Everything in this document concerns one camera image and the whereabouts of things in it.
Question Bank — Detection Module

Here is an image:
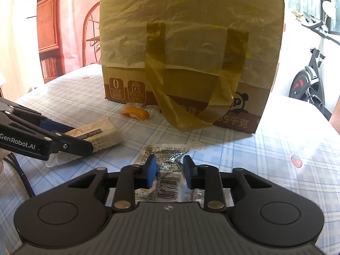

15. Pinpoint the clear printed snack packet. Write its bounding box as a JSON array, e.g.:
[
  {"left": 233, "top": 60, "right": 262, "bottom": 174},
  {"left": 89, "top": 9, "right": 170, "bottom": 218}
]
[{"left": 134, "top": 143, "right": 235, "bottom": 208}]

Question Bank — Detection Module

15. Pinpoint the beige wafer cracker pack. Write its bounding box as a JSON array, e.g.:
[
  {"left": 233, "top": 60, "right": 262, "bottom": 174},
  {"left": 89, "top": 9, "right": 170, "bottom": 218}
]
[{"left": 44, "top": 118, "right": 123, "bottom": 167}]

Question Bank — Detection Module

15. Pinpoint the clear packet with orange sweet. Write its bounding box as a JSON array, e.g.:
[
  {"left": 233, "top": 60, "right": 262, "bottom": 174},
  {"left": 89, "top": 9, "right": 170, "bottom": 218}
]
[{"left": 119, "top": 102, "right": 160, "bottom": 121}]

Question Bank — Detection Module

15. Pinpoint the plaid strawberry bed sheet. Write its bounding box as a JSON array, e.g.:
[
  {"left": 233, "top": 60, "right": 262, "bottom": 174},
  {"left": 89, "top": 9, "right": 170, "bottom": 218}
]
[{"left": 17, "top": 65, "right": 339, "bottom": 254}]

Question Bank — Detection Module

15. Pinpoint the brown cardboard box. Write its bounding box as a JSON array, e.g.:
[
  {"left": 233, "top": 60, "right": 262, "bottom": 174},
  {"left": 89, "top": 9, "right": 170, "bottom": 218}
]
[{"left": 100, "top": 0, "right": 285, "bottom": 134}]

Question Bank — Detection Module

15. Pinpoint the black exercise bike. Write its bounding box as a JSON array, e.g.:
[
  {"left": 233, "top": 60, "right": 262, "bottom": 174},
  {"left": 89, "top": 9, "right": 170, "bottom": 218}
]
[{"left": 289, "top": 12, "right": 339, "bottom": 120}]

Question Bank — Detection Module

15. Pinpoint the white lamp on windowsill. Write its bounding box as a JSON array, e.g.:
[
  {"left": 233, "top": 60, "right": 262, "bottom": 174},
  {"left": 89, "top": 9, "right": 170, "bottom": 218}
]
[{"left": 322, "top": 1, "right": 337, "bottom": 19}]

